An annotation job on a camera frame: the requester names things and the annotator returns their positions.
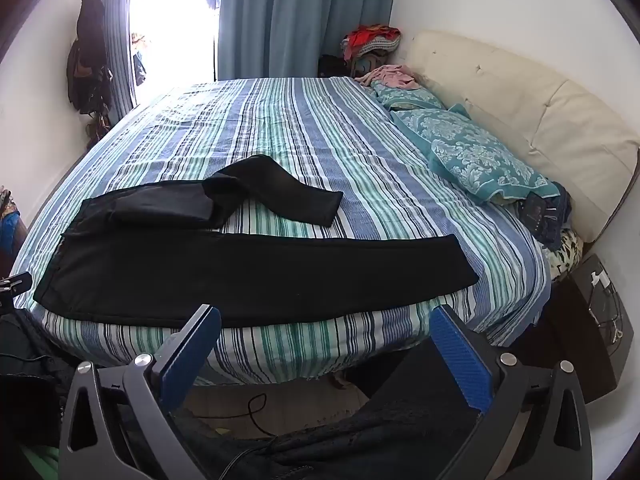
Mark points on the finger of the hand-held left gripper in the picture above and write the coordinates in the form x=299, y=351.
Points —
x=14, y=287

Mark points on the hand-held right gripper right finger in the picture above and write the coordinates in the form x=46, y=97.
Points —
x=460, y=355

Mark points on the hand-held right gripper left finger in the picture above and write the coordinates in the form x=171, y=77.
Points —
x=192, y=355

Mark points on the black pants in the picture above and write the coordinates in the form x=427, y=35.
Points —
x=250, y=270

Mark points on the stack of folded clothes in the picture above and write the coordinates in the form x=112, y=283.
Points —
x=6, y=207

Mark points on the dark nightstand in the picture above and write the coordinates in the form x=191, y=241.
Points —
x=585, y=330

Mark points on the floral cloth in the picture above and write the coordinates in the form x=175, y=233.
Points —
x=562, y=255

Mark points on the dark blue garment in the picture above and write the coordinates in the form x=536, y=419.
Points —
x=542, y=215

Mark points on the brown hanging bag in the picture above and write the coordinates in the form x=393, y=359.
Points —
x=99, y=122

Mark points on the large teal patterned pillow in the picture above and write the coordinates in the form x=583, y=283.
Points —
x=475, y=155

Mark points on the bed with striped sheet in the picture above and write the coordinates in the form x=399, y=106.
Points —
x=310, y=135

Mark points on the dark hanging bag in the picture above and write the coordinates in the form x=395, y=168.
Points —
x=90, y=45

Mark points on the cream padded headboard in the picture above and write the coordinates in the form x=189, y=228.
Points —
x=560, y=120

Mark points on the small teal patterned pillow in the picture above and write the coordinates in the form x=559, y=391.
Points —
x=405, y=96

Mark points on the grey striped curtain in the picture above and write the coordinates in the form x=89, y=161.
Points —
x=117, y=35

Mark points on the pink cloth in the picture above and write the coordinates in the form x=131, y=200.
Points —
x=392, y=77

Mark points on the black bag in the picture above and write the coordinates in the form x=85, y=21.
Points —
x=332, y=66

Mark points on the pile of colourful clothes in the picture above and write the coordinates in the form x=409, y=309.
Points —
x=372, y=40

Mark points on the blue curtain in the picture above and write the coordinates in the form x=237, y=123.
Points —
x=300, y=15

